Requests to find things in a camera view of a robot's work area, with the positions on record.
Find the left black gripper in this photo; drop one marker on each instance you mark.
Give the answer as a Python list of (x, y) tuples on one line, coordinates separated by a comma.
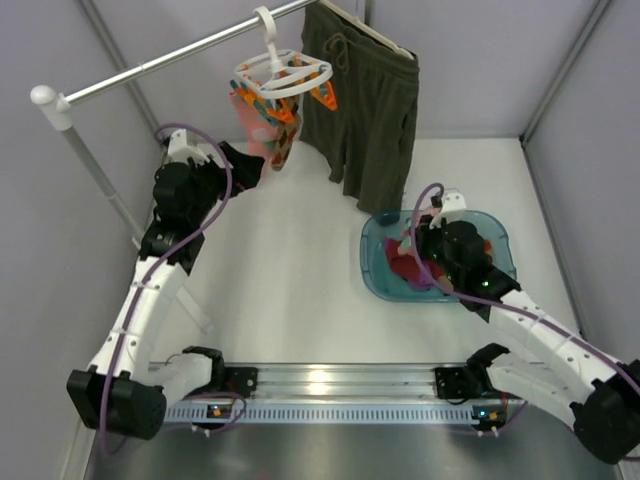
[(226, 170)]

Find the silver clothes rail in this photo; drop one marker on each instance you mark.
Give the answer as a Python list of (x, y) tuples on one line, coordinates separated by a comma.
[(94, 40)]

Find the maroon striped sock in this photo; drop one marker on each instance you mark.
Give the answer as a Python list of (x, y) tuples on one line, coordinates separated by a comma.
[(405, 266)]

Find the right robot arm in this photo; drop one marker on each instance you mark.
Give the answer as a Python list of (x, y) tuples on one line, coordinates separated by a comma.
[(548, 366)]

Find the white round clip hanger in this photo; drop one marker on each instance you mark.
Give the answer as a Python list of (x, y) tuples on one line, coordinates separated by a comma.
[(279, 73)]

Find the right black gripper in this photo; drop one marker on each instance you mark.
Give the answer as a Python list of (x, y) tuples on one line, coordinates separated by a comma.
[(430, 236)]

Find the olive green shorts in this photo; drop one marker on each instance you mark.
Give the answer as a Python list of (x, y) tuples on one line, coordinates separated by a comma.
[(368, 139)]

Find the pink patterned sock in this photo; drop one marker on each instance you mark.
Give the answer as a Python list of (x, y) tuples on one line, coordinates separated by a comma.
[(260, 134), (413, 230)]

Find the orange clothes peg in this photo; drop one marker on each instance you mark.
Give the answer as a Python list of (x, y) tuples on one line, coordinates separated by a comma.
[(325, 95)]

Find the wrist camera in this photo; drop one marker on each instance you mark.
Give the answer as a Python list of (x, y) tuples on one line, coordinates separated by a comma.
[(452, 208), (183, 148)]

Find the aluminium mounting rail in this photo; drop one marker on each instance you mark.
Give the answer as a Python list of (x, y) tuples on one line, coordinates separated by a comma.
[(349, 394)]

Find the teal plastic basin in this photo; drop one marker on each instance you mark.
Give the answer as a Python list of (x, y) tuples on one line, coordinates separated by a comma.
[(378, 276)]

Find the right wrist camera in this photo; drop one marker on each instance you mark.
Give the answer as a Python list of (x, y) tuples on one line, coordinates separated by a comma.
[(452, 208)]

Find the beige clothes hanger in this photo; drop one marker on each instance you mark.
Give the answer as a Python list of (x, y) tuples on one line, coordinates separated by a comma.
[(362, 27)]

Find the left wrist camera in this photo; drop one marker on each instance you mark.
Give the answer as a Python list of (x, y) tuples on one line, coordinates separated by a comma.
[(183, 148)]

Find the yellow-orange clothes peg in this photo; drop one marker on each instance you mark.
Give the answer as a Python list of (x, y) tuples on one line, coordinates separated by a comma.
[(277, 111)]

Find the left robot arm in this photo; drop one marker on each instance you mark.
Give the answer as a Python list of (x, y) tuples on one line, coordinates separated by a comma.
[(117, 392)]

